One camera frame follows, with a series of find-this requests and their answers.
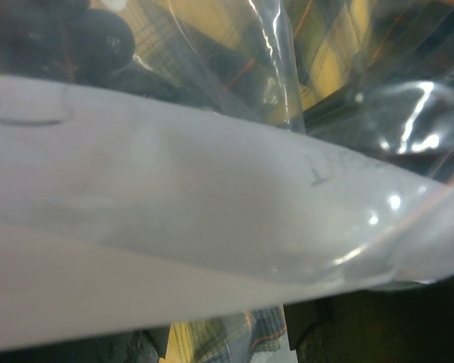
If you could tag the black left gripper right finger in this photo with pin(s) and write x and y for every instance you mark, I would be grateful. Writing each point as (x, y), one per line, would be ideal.
(415, 325)

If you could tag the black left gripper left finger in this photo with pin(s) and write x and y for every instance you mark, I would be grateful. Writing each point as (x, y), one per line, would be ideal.
(137, 346)

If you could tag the yellow plaid shirt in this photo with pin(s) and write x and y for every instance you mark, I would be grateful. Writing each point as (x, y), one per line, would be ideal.
(335, 42)

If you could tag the dark fake grape bunch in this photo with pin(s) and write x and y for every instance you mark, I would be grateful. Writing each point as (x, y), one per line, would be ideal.
(72, 42)

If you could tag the clear zip top bag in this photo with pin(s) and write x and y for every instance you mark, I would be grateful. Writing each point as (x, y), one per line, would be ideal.
(121, 213)

